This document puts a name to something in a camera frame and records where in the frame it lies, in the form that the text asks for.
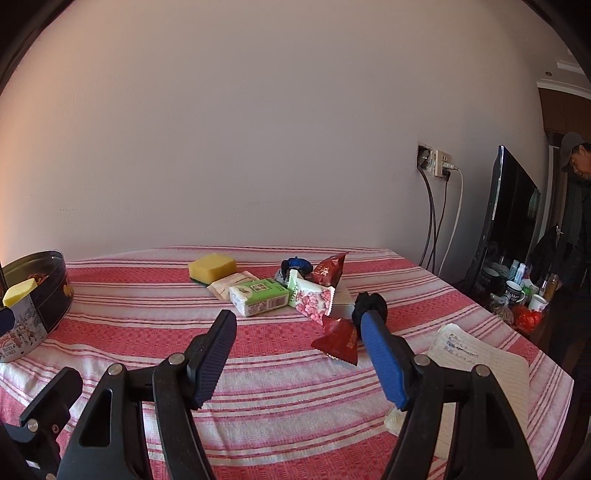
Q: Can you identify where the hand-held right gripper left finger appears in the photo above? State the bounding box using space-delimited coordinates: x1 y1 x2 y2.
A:
58 309 238 480

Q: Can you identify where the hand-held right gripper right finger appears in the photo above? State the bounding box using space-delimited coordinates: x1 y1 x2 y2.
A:
360 311 539 480

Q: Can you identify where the yellow green scouring sponge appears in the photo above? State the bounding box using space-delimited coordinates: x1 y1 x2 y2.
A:
2 278 38 308
188 253 237 286

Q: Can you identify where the round printed metal tin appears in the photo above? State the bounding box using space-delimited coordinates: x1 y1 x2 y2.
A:
0 250 75 363

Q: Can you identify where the black cloth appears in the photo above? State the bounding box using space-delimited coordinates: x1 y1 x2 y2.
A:
352 292 389 326

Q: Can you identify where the green tissue pack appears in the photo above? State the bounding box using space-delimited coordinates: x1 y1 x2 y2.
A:
229 278 291 318

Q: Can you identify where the beige snack packet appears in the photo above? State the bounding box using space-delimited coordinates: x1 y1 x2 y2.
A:
206 271 259 302

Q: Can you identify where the pink floral snack packet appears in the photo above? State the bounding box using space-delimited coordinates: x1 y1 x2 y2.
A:
286 269 335 328

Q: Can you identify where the red white striped cloth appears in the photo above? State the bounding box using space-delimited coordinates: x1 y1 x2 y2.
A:
0 246 575 480

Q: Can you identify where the open lined notebook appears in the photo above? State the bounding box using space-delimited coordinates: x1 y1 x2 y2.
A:
385 323 532 462

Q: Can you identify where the blue grey rolled cloth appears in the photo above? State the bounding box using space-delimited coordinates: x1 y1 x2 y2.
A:
279 258 315 280

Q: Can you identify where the clear plastic snack bag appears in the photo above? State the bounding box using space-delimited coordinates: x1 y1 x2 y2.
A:
489 295 514 324

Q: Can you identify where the red plastic bag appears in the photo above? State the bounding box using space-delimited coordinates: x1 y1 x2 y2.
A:
512 305 541 335

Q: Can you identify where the black flat television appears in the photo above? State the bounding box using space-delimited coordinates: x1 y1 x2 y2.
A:
464 144 542 296

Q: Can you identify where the black jacket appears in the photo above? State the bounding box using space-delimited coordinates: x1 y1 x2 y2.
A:
529 226 566 289

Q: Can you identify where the brown wooden wardrobe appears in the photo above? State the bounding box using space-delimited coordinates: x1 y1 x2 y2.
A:
538 85 591 139

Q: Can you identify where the black power cable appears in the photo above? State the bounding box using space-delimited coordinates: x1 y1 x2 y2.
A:
431 175 450 273
419 166 437 268

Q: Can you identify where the white wall socket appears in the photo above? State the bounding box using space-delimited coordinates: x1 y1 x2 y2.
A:
433 150 455 180

